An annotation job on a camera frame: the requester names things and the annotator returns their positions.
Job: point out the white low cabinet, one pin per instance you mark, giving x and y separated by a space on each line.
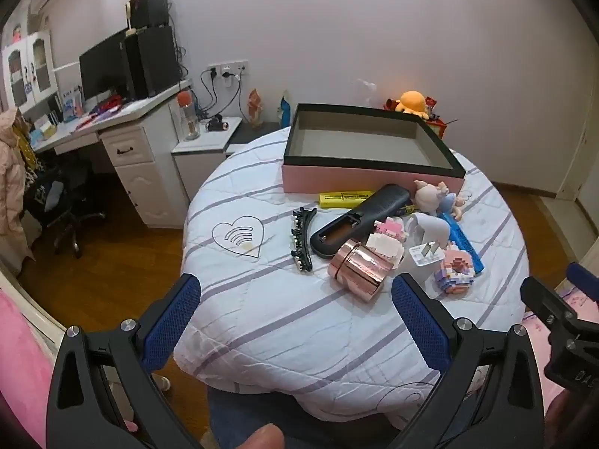
197 159

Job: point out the black office chair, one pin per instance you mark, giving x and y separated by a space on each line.
63 197

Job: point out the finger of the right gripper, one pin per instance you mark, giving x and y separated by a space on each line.
584 280
548 307

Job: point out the white display cabinet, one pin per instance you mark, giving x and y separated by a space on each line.
29 71

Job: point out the person left hand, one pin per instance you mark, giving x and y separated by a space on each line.
267 437

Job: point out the small black camera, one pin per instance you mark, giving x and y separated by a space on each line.
216 124

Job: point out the pig figurine toy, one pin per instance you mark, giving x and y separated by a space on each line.
437 200

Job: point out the orange cap water bottle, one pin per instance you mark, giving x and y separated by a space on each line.
189 120

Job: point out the rose gold cylinder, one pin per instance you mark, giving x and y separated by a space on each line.
359 270

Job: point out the black bench shelf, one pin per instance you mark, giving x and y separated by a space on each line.
247 133

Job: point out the blue white snack bag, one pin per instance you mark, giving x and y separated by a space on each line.
284 111

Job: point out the orange snack bag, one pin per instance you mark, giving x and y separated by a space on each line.
255 108

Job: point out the wall power strip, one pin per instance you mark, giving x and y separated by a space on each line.
229 72

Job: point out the pink black storage box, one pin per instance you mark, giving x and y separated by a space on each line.
333 148

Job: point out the white curved plastic device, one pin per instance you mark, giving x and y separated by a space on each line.
423 228

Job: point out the pink bedding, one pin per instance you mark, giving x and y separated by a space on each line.
26 372

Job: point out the red toy crate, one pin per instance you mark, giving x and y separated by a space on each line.
434 121

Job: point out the black computer tower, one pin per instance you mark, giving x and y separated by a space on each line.
150 62

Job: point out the pink donut block model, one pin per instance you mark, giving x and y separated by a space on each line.
455 274

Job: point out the pink white block model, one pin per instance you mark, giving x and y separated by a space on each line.
387 240

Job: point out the white charger plug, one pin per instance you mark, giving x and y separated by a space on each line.
427 254

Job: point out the white computer desk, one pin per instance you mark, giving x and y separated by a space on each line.
138 139

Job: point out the person right hand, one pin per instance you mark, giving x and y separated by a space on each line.
571 421

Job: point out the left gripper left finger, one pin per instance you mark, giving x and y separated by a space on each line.
103 392

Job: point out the blue highlighter pen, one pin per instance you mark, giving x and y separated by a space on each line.
458 237

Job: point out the black computer monitor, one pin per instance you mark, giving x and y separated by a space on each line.
102 68

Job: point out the yellow highlighter pen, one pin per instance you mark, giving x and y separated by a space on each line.
343 200

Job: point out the orange octopus plush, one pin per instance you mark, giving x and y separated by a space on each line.
412 102

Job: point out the white striped quilt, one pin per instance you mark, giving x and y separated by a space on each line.
264 326

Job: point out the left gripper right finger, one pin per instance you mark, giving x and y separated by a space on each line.
488 394

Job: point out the black hair clip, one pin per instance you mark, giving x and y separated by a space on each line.
301 249

